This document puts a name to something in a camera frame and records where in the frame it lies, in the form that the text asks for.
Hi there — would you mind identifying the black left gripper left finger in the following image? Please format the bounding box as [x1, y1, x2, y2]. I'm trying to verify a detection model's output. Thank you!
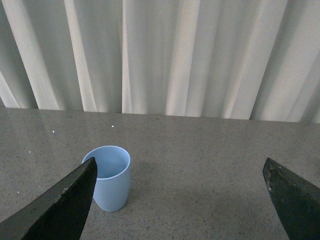
[0, 157, 98, 240]

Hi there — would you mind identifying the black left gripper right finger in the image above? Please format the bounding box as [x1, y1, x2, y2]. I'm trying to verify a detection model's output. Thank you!
[262, 158, 320, 240]

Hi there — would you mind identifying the light blue plastic cup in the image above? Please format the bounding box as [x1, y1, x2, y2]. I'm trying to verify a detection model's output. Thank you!
[82, 145, 131, 212]

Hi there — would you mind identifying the white pleated curtain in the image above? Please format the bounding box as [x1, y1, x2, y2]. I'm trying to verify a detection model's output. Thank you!
[0, 0, 320, 123]

